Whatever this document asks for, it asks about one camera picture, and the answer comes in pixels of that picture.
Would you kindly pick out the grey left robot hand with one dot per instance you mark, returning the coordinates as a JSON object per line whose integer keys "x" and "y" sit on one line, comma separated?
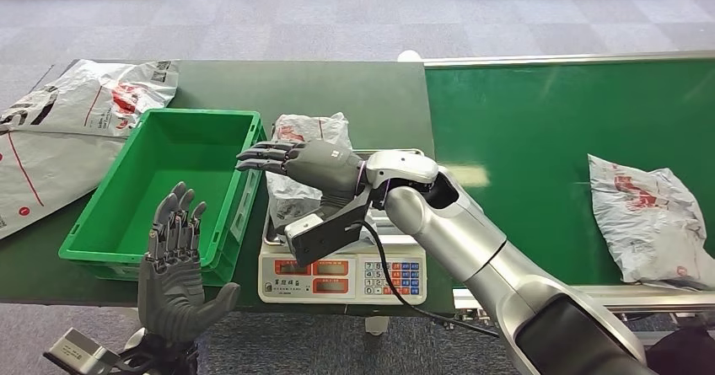
{"x": 170, "y": 294}

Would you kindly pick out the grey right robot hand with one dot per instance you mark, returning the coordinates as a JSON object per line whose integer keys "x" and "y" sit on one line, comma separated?
{"x": 327, "y": 166}

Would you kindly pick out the small grey mailer package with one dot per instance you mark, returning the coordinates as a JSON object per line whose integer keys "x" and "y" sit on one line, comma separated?
{"x": 304, "y": 129}

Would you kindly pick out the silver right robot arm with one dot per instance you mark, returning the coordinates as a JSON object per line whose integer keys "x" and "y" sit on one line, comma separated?
{"x": 475, "y": 238}

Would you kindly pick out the white round conveyor cap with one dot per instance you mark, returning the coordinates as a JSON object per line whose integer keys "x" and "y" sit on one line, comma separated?
{"x": 409, "y": 56}

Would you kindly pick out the grey mailer package red print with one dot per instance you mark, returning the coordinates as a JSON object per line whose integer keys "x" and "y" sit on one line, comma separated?
{"x": 648, "y": 222}

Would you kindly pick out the dark green table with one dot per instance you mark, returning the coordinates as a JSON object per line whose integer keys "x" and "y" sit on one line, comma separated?
{"x": 335, "y": 93}

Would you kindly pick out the green plastic crate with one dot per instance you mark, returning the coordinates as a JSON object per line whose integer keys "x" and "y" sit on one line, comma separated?
{"x": 162, "y": 182}

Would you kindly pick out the white electronic scale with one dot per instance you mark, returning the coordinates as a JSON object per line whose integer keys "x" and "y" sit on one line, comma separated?
{"x": 341, "y": 277}

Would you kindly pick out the white table foot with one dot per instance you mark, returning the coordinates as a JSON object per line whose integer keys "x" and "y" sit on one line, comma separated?
{"x": 377, "y": 325}

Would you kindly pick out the large grey courier bag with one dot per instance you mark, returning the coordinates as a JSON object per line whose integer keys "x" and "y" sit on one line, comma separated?
{"x": 50, "y": 166}

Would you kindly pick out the flat grey courier bag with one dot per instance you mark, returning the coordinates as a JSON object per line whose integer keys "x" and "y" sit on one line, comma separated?
{"x": 84, "y": 96}

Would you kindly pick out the person's leg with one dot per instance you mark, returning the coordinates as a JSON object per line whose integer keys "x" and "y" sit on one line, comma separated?
{"x": 684, "y": 356}

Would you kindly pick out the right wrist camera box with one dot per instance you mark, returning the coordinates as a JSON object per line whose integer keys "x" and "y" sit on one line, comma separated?
{"x": 329, "y": 233}

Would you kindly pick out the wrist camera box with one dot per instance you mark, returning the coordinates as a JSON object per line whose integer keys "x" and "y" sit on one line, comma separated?
{"x": 329, "y": 233}
{"x": 84, "y": 353}

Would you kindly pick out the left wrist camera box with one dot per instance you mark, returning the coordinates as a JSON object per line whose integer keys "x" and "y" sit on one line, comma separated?
{"x": 84, "y": 353}

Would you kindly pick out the green belt conveyor silver frame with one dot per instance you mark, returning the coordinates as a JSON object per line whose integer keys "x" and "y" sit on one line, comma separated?
{"x": 530, "y": 115}

